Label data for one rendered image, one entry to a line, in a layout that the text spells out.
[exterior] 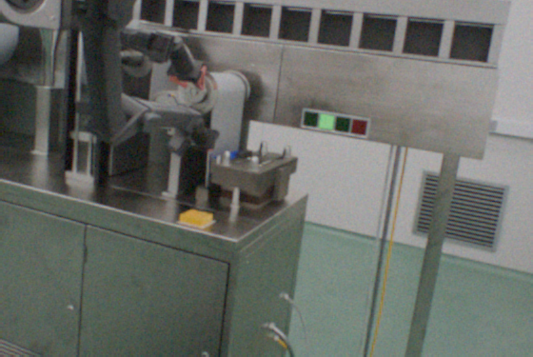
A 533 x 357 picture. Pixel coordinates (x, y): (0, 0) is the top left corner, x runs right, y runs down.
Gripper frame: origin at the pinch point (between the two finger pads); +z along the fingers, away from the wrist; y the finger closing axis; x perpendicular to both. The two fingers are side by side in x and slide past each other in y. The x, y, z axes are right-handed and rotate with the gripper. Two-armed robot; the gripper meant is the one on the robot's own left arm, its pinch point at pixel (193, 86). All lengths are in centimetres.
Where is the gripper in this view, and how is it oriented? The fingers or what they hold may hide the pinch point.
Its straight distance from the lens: 169.3
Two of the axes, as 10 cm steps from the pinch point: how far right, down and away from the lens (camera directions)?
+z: 2.0, 5.2, 8.3
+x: 3.2, -8.4, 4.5
